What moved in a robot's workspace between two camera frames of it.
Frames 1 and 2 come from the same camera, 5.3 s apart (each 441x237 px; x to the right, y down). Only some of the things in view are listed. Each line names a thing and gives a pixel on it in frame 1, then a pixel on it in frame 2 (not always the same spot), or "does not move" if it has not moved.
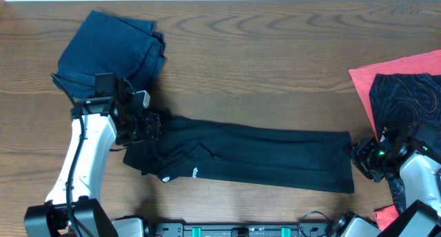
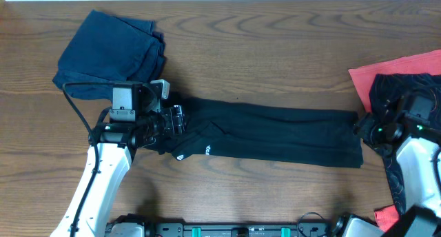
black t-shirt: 295,159 to 266,133
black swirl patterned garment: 401,99 does not move
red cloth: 424,63 does not move
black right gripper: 362,151 to 364,127
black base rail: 238,229 does not move
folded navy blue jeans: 107,44 does not move
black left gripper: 152,122 to 173,122
